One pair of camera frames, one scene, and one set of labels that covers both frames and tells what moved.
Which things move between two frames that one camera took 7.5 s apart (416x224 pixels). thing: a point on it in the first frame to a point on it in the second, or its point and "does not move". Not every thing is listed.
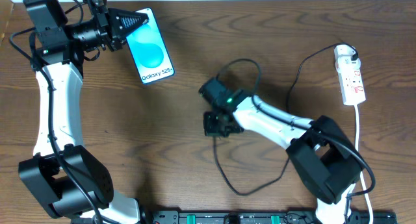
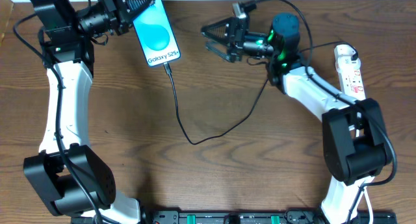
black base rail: [257, 217] does not move
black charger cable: [281, 171] to [258, 100]
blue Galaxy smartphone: [149, 50] to [155, 33]
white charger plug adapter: [345, 64] does not move
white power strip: [350, 83] does not move
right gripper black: [216, 127] to [234, 39]
